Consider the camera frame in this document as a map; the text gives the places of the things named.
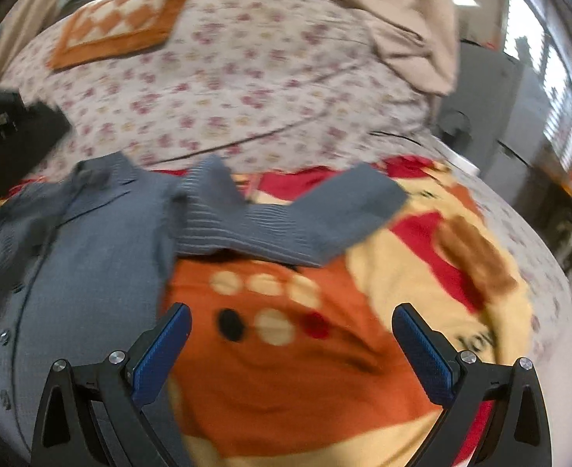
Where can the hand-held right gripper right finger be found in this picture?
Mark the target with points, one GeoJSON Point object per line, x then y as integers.
{"type": "Point", "coordinates": [420, 355]}

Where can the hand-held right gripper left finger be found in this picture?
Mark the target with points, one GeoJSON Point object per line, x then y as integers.
{"type": "Point", "coordinates": [162, 350]}

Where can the grey-blue striped shirt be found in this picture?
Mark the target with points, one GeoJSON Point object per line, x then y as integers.
{"type": "Point", "coordinates": [96, 253]}

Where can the beige curtain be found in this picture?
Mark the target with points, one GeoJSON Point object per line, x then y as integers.
{"type": "Point", "coordinates": [23, 29]}

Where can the orange yellow red printed blanket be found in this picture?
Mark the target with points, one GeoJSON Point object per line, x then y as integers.
{"type": "Point", "coordinates": [291, 389]}

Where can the orange checkered pillow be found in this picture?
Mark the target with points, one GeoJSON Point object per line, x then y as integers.
{"type": "Point", "coordinates": [120, 24]}

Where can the white power strip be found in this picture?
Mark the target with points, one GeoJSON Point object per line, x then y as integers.
{"type": "Point", "coordinates": [458, 155]}

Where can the floral bed sheet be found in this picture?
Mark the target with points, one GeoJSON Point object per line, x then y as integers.
{"type": "Point", "coordinates": [242, 82]}

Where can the grey cabinet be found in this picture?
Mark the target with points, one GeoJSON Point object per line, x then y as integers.
{"type": "Point", "coordinates": [490, 97]}

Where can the bright side window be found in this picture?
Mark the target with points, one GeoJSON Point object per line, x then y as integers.
{"type": "Point", "coordinates": [553, 78]}

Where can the beige quilt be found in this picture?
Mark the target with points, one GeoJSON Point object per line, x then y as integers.
{"type": "Point", "coordinates": [402, 14]}

